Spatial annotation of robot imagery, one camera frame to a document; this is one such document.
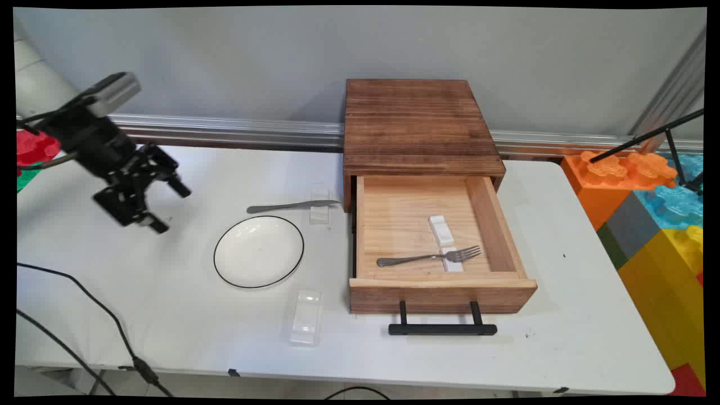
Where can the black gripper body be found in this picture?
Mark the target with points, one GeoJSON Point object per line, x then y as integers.
{"type": "Point", "coordinates": [93, 143]}

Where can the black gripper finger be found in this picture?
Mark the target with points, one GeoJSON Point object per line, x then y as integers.
{"type": "Point", "coordinates": [126, 205]}
{"type": "Point", "coordinates": [169, 171]}

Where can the steel table knife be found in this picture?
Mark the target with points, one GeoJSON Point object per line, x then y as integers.
{"type": "Point", "coordinates": [281, 206]}

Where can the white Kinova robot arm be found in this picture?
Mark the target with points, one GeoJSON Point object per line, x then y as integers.
{"type": "Point", "coordinates": [35, 84]}

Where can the red studded foam block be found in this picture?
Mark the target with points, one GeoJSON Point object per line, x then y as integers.
{"type": "Point", "coordinates": [35, 147]}

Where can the white plate with black rim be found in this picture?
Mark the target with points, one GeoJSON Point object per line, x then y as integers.
{"type": "Point", "coordinates": [259, 252]}

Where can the clear cutlery rest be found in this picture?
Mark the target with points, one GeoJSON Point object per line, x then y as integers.
{"type": "Point", "coordinates": [305, 318]}
{"type": "Point", "coordinates": [319, 214]}

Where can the dark wooden cabinet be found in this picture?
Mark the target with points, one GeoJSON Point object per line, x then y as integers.
{"type": "Point", "coordinates": [419, 124]}

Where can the steel fork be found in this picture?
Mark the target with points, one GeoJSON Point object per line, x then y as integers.
{"type": "Point", "coordinates": [416, 259]}

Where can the white cutlery rest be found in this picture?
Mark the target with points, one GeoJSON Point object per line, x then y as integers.
{"type": "Point", "coordinates": [440, 229]}
{"type": "Point", "coordinates": [453, 266]}

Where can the light wooden drawer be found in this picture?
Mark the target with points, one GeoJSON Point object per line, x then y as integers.
{"type": "Point", "coordinates": [444, 295]}

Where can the orange foam block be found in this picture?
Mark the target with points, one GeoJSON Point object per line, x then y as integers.
{"type": "Point", "coordinates": [599, 191]}

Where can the dark green foam block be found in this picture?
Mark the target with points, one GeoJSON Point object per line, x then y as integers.
{"type": "Point", "coordinates": [610, 247]}

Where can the grey foam block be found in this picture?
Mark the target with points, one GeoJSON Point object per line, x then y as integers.
{"type": "Point", "coordinates": [633, 225]}

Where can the black tripod stand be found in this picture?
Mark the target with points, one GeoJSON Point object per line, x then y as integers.
{"type": "Point", "coordinates": [647, 135]}

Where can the blue foam block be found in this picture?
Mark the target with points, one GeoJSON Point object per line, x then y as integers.
{"type": "Point", "coordinates": [678, 205]}

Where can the yellow foam block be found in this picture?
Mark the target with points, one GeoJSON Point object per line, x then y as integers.
{"type": "Point", "coordinates": [664, 298]}

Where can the small red foam block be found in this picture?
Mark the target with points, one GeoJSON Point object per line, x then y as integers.
{"type": "Point", "coordinates": [687, 382]}

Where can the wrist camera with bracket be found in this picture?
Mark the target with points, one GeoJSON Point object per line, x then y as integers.
{"type": "Point", "coordinates": [112, 93]}

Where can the aluminium rail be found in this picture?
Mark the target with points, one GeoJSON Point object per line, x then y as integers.
{"type": "Point", "coordinates": [236, 130]}

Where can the slanted aluminium profile post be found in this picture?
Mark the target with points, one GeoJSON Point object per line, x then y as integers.
{"type": "Point", "coordinates": [675, 90]}

